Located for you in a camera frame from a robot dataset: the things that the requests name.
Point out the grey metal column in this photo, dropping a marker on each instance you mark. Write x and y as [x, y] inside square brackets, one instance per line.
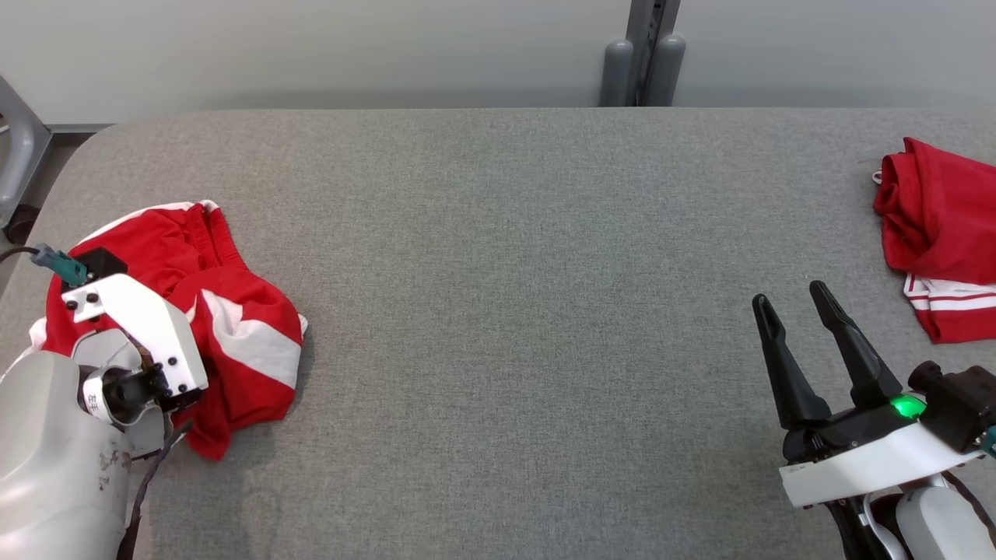
[652, 31]

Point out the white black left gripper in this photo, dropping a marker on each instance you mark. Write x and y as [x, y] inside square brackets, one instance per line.
[148, 319]

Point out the grey cart leg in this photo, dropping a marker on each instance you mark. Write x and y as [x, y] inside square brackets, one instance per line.
[19, 148]

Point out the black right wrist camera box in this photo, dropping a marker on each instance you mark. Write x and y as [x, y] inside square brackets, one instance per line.
[961, 404]

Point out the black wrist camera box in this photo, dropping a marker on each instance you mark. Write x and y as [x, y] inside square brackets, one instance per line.
[961, 404]
[105, 263]

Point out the red shorts with white stripes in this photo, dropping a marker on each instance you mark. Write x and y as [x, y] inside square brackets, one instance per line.
[179, 249]

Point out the grey cylindrical post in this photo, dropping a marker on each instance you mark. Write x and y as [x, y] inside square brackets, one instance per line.
[615, 74]
[668, 74]

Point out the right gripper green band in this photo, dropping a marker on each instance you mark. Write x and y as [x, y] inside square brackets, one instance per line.
[864, 467]

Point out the black caster wheel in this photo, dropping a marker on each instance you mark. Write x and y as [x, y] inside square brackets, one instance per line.
[22, 224]

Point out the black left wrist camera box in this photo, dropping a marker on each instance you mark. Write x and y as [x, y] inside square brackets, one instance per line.
[105, 263]

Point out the red jersey with dark lettering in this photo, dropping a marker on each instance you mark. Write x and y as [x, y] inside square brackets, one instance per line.
[941, 210]

